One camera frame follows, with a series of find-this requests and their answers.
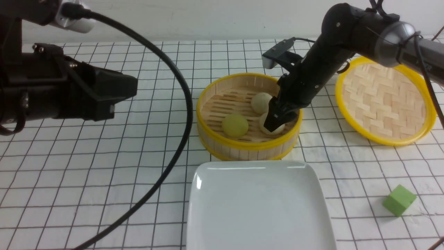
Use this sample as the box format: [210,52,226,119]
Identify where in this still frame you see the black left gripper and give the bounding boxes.
[1,44,138,124]

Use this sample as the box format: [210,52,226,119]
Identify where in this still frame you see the woven bamboo steamer lid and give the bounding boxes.
[335,57,437,146]

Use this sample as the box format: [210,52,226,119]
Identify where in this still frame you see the bamboo steamer basket yellow rim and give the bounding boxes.
[196,73,303,160]

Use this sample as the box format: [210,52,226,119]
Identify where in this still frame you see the green foam cube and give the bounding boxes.
[382,185,417,217]

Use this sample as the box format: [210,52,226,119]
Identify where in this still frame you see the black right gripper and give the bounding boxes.
[264,59,330,130]

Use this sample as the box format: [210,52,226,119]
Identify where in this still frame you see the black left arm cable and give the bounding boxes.
[61,3,194,250]

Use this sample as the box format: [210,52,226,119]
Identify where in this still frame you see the beige steamed bun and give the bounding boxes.
[258,113,285,135]
[250,92,273,115]

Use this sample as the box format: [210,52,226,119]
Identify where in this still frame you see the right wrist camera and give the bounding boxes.
[262,37,303,72]

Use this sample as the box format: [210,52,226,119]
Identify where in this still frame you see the white square plate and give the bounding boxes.
[187,160,337,250]

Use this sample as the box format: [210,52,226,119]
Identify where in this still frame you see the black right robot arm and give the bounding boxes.
[262,0,444,132]

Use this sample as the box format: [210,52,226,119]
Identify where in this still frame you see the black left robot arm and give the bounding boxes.
[0,0,138,136]

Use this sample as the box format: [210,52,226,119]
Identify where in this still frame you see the yellow steamed bun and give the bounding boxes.
[221,114,249,138]

